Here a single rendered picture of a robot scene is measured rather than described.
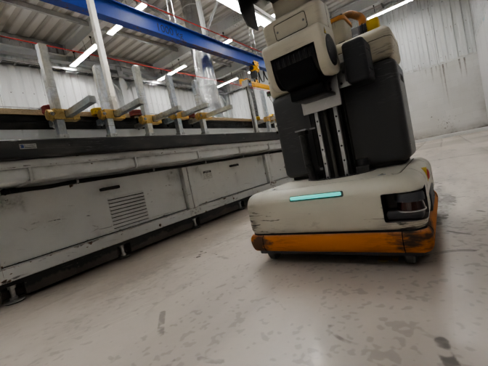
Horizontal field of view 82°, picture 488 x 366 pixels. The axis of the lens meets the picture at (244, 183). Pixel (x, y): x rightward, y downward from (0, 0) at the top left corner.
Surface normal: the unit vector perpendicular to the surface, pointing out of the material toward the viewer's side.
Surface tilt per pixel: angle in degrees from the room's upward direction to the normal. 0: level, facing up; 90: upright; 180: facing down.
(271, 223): 90
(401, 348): 0
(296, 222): 90
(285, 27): 98
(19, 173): 90
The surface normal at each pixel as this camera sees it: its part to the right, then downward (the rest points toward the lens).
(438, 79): -0.57, 0.16
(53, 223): 0.81, -0.12
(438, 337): -0.20, -0.98
